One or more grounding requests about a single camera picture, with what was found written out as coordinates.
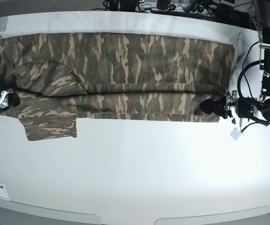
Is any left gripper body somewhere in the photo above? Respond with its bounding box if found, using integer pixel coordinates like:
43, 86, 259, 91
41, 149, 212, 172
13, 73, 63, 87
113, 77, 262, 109
226, 95, 258, 120

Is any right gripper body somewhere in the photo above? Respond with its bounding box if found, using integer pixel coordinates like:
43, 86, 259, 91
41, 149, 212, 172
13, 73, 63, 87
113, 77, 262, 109
0, 95, 9, 110

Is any camouflage T-shirt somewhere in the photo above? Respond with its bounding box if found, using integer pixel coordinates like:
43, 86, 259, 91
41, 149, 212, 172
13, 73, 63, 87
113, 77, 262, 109
0, 33, 234, 141

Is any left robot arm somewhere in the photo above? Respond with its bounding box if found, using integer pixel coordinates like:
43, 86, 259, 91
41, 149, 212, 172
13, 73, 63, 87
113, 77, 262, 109
200, 0, 270, 126

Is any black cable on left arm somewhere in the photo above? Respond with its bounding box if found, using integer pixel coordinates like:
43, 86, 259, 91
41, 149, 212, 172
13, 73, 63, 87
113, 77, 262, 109
237, 41, 270, 127

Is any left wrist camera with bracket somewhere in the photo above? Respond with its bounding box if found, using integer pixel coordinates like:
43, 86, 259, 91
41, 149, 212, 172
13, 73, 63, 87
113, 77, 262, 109
230, 106, 243, 141

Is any cluttered cables and electronics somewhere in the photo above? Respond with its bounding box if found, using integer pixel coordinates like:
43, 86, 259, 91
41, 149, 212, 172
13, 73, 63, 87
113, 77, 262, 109
92, 0, 270, 31

